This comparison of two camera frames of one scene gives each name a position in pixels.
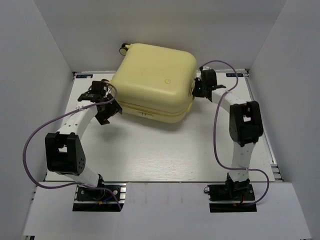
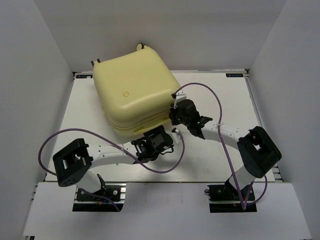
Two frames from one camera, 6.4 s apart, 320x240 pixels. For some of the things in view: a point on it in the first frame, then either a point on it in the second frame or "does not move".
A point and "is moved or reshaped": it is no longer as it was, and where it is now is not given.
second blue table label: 80,76 does not move
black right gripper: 195,93 → 172,115
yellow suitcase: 154,82 is moved or reshaped
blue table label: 234,75 does not move
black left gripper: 114,108 → 156,130
